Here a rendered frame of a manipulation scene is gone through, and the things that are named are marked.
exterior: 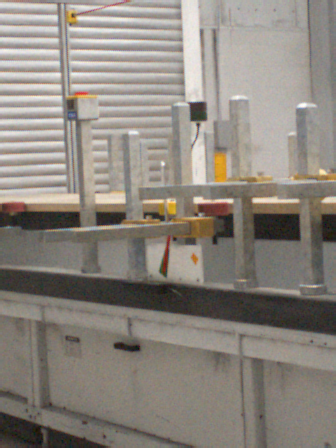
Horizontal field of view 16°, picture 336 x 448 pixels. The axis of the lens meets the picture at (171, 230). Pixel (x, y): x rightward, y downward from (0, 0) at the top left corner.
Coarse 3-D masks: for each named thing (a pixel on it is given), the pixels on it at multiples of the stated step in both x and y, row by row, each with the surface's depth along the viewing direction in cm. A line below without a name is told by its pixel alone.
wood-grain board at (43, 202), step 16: (0, 208) 439; (32, 208) 418; (48, 208) 408; (64, 208) 399; (96, 208) 382; (112, 208) 373; (144, 208) 358; (256, 208) 313; (272, 208) 308; (288, 208) 302
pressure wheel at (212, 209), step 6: (198, 204) 314; (204, 204) 312; (210, 204) 311; (216, 204) 311; (222, 204) 312; (228, 204) 314; (198, 210) 314; (204, 210) 312; (210, 210) 311; (216, 210) 311; (222, 210) 312; (228, 210) 314; (210, 216) 313; (216, 216) 313; (216, 240) 315
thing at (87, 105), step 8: (72, 96) 353; (80, 96) 351; (88, 96) 353; (96, 96) 354; (80, 104) 351; (88, 104) 353; (96, 104) 354; (80, 112) 351; (88, 112) 353; (96, 112) 354; (72, 120) 355
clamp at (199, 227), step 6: (174, 222) 315; (192, 222) 308; (198, 222) 306; (204, 222) 307; (210, 222) 308; (192, 228) 308; (198, 228) 306; (204, 228) 307; (210, 228) 308; (186, 234) 311; (192, 234) 308; (198, 234) 306; (204, 234) 307; (210, 234) 308
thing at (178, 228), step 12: (108, 228) 296; (120, 228) 298; (132, 228) 300; (144, 228) 302; (156, 228) 304; (168, 228) 306; (180, 228) 308; (216, 228) 314; (72, 240) 293; (84, 240) 292; (96, 240) 294
